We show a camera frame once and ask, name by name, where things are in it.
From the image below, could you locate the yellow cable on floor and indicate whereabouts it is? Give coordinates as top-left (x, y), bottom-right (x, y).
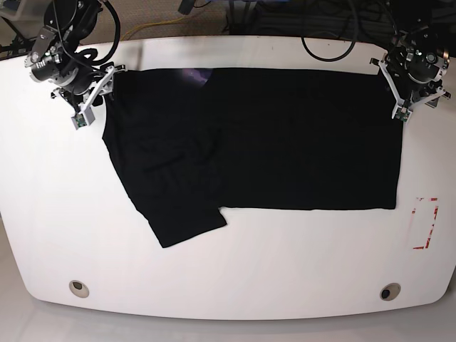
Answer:
top-left (123, 14), bottom-right (186, 42)

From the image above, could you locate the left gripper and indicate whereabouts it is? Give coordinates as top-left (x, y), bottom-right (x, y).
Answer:
top-left (370, 53), bottom-right (451, 112)

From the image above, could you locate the black tripod stand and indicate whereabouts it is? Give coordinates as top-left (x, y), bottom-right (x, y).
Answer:
top-left (1, 16), bottom-right (42, 60)

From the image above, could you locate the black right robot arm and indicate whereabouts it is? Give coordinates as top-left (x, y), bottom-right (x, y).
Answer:
top-left (25, 1), bottom-right (120, 115)

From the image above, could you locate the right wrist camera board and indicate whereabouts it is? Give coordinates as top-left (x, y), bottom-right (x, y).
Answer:
top-left (71, 111), bottom-right (95, 130)

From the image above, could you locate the red tape rectangle marking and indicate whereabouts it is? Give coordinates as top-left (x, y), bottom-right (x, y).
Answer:
top-left (408, 197), bottom-right (440, 250)

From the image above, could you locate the black graphic T-shirt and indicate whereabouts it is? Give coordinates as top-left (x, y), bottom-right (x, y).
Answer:
top-left (103, 68), bottom-right (403, 248)

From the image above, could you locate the table cable grommet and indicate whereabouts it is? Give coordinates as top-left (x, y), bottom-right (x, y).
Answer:
top-left (380, 283), bottom-right (401, 301)
top-left (69, 280), bottom-right (90, 299)

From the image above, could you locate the right table cable grommet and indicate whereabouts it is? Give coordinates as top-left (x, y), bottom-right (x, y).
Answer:
top-left (380, 283), bottom-right (401, 301)

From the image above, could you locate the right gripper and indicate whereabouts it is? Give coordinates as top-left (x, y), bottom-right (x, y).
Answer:
top-left (51, 63), bottom-right (127, 116)

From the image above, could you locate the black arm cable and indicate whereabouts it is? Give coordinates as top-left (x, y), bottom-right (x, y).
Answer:
top-left (49, 0), bottom-right (122, 72)
top-left (301, 0), bottom-right (361, 61)

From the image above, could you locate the left table cable grommet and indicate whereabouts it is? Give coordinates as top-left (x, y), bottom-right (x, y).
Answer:
top-left (69, 280), bottom-right (90, 299)

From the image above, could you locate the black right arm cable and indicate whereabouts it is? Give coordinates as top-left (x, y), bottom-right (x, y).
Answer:
top-left (49, 0), bottom-right (122, 72)

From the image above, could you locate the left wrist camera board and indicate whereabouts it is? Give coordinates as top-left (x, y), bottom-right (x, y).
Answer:
top-left (392, 106), bottom-right (413, 124)

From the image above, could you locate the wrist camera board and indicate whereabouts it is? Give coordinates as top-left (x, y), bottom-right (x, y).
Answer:
top-left (392, 106), bottom-right (413, 124)
top-left (71, 111), bottom-right (95, 130)

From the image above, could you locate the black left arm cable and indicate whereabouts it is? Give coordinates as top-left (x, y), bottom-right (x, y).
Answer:
top-left (301, 0), bottom-right (361, 61)

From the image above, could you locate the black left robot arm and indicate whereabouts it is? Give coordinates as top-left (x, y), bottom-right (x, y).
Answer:
top-left (370, 25), bottom-right (451, 123)

